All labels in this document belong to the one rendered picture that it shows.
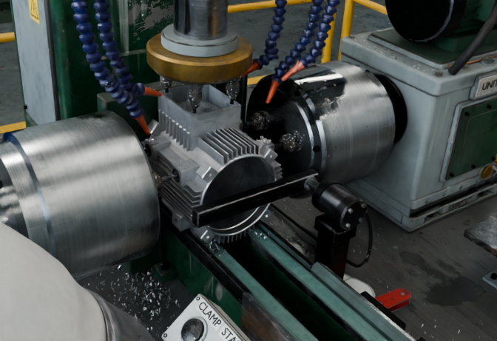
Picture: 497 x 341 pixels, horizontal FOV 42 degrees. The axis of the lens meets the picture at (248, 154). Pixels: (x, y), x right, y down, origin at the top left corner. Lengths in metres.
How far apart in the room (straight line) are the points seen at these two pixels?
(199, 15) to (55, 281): 0.77
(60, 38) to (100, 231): 0.40
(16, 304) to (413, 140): 1.14
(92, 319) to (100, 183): 0.62
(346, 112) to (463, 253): 0.43
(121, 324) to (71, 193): 0.58
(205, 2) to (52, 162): 0.34
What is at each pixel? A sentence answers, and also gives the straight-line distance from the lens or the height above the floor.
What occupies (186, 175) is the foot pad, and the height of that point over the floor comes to 1.06.
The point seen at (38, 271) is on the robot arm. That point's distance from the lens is 0.31.
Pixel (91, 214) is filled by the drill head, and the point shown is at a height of 1.08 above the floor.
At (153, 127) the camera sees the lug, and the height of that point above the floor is 1.08.
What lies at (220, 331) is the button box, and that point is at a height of 1.08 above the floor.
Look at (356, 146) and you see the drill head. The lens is 1.21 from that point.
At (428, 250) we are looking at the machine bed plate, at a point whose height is 0.80.
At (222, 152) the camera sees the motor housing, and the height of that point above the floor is 1.10.
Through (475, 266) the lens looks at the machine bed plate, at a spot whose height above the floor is 0.80.
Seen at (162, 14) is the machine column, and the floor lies 1.24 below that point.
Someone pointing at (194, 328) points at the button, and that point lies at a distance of 0.77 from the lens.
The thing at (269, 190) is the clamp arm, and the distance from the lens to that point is 1.10.
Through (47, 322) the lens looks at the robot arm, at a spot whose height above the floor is 1.41.
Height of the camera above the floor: 1.61
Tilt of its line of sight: 29 degrees down
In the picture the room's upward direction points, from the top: 4 degrees clockwise
